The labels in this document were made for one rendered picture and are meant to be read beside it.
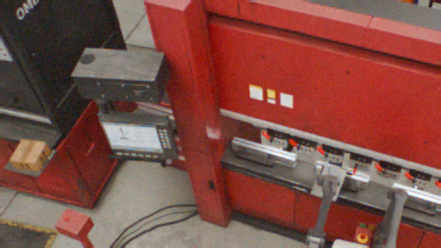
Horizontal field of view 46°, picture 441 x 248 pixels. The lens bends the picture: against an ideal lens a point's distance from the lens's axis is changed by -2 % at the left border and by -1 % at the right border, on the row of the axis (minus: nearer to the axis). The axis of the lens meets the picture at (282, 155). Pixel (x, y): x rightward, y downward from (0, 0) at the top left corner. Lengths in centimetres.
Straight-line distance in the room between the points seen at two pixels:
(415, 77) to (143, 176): 301
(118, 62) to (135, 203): 201
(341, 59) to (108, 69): 133
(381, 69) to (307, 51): 43
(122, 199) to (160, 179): 39
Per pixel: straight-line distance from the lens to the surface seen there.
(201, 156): 381
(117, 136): 347
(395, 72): 289
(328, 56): 294
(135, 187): 502
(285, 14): 284
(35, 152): 409
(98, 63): 323
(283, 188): 389
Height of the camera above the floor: 396
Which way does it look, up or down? 52 degrees down
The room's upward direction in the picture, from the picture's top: 1 degrees counter-clockwise
